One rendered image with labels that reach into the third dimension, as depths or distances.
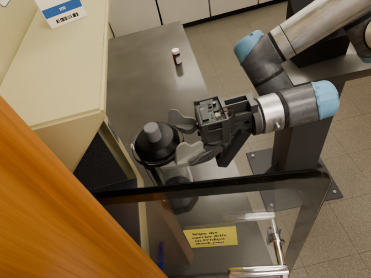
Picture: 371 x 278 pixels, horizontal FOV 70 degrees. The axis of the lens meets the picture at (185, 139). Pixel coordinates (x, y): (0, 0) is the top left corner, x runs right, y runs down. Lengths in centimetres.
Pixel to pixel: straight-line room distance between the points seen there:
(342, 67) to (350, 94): 138
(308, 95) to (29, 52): 45
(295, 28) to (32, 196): 56
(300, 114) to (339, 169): 155
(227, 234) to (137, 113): 77
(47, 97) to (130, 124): 80
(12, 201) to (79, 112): 9
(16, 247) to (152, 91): 100
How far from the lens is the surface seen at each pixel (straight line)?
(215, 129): 49
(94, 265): 29
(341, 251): 181
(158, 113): 107
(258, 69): 63
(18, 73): 34
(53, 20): 41
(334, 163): 209
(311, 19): 62
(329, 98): 56
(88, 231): 23
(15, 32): 42
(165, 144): 50
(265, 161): 200
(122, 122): 109
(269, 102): 52
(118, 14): 354
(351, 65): 125
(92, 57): 31
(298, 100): 54
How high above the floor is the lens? 165
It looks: 48 degrees down
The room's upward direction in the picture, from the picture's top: 16 degrees counter-clockwise
